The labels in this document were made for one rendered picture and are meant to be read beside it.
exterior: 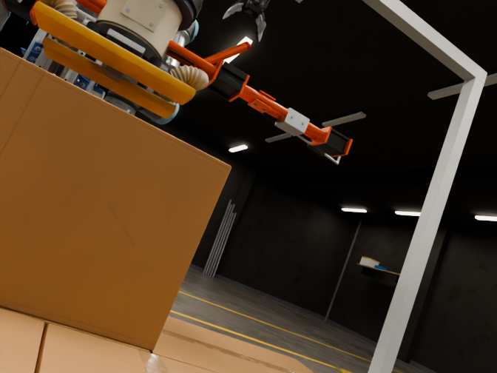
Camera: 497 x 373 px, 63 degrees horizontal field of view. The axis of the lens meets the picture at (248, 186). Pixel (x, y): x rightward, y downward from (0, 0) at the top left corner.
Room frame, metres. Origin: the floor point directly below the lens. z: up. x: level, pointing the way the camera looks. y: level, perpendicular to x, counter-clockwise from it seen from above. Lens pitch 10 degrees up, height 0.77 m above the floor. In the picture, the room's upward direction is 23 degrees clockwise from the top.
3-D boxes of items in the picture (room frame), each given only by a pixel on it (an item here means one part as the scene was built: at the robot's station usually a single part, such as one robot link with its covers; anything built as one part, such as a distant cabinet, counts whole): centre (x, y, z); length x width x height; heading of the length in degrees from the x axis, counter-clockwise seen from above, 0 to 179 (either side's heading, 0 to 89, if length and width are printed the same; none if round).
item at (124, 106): (1.45, 0.55, 1.09); 0.15 x 0.15 x 0.10
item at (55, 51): (1.01, 0.43, 1.08); 0.34 x 0.10 x 0.05; 110
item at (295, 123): (1.08, -0.04, 1.17); 0.07 x 0.07 x 0.04; 20
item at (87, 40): (0.83, 0.36, 1.08); 0.34 x 0.10 x 0.05; 110
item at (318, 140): (1.12, -0.17, 1.18); 0.08 x 0.07 x 0.05; 110
